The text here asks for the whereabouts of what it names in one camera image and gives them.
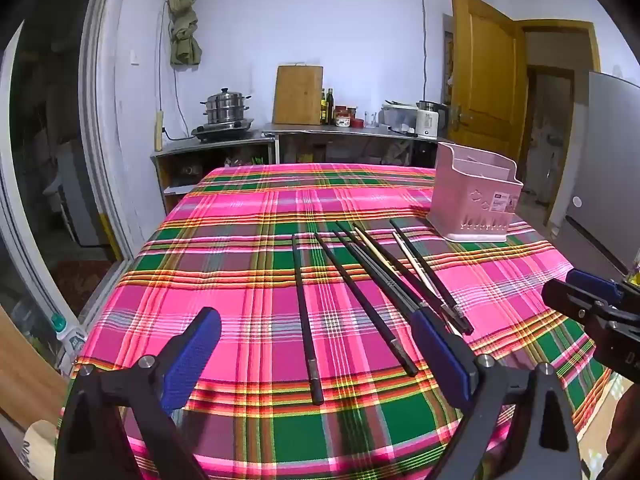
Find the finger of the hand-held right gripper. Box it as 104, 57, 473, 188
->
542, 280, 608, 323
567, 268, 623, 302

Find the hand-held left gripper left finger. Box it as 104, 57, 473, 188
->
54, 306, 223, 480

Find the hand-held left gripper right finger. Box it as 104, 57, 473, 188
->
410, 307, 585, 480

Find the black chopstick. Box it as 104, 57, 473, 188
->
314, 231, 420, 378
335, 220, 427, 308
351, 222, 475, 336
291, 234, 323, 407
389, 217, 465, 322
332, 230, 422, 314

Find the wooden chopstick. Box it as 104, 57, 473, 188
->
392, 231, 467, 337
353, 226, 401, 281

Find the pink plastic utensil holder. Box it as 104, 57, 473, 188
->
426, 141, 524, 242

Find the person's right forearm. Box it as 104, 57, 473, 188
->
605, 390, 640, 480

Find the pink green plaid tablecloth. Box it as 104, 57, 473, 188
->
67, 162, 621, 480

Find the grey refrigerator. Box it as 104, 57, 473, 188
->
547, 71, 640, 281

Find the green cap plastic bottle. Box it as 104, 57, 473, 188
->
50, 312, 92, 377

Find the beige container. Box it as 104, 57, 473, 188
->
24, 420, 59, 480

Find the low steel counter shelf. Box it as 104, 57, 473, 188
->
151, 132, 278, 216

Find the induction cooktop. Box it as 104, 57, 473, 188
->
191, 118, 255, 142

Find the white electric kettle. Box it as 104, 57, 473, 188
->
416, 101, 448, 139

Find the yellow wooden door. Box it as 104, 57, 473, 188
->
450, 0, 528, 161

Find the clear plastic storage box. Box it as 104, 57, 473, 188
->
381, 102, 420, 132

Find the steel steamer pot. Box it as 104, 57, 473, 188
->
201, 88, 252, 125

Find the wooden cutting board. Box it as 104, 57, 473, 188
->
272, 64, 325, 126

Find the green knotted curtain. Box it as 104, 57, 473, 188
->
167, 0, 203, 67

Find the white window frame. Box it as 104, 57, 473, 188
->
0, 0, 151, 346

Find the grey wall cable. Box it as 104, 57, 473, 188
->
418, 0, 430, 103

